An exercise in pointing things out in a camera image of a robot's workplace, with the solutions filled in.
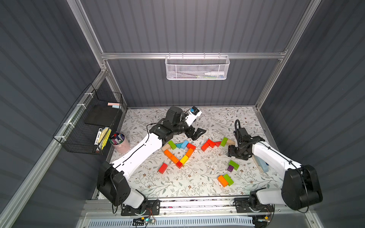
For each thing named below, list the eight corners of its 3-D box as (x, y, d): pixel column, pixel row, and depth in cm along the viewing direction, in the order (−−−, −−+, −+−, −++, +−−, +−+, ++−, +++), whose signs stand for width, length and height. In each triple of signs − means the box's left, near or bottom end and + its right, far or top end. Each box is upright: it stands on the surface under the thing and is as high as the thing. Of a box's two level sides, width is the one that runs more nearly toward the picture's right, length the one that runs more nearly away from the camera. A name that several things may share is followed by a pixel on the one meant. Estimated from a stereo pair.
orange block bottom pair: (223, 187, 82) (224, 186, 80) (217, 178, 85) (217, 177, 84) (228, 184, 83) (228, 183, 81) (221, 175, 86) (221, 174, 85)
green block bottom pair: (229, 186, 82) (230, 185, 80) (222, 177, 86) (223, 175, 84) (233, 183, 83) (234, 182, 81) (226, 174, 87) (227, 173, 85)
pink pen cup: (116, 153, 96) (107, 142, 85) (119, 143, 101) (111, 132, 90) (129, 153, 96) (121, 142, 85) (132, 143, 101) (125, 132, 90)
